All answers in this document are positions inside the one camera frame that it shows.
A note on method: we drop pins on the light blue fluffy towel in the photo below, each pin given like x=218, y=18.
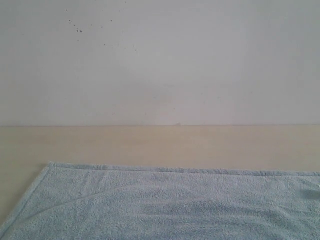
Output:
x=103, y=202

